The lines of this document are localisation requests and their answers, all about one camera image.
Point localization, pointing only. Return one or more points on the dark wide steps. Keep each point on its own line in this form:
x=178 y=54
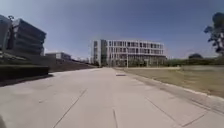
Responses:
x=66 y=65

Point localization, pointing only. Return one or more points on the row of trees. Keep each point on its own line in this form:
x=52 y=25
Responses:
x=200 y=61

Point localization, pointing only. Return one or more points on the dark trimmed hedge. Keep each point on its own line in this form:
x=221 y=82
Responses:
x=20 y=71

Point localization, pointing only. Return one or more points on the white building with many windows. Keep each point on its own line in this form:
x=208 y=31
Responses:
x=133 y=50

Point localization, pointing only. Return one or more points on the dark building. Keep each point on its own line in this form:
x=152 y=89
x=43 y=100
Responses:
x=28 y=40

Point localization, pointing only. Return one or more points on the concrete kerb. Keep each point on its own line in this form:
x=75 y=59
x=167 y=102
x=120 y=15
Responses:
x=173 y=90

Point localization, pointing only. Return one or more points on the low grey building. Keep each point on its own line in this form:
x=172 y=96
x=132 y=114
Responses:
x=58 y=55

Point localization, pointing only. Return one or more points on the pale concrete slab pavement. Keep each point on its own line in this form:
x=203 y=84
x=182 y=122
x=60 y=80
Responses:
x=100 y=100

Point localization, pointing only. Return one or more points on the dry grass field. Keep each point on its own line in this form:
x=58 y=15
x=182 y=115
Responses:
x=186 y=78

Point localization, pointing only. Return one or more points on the tree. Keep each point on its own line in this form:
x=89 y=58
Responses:
x=218 y=33

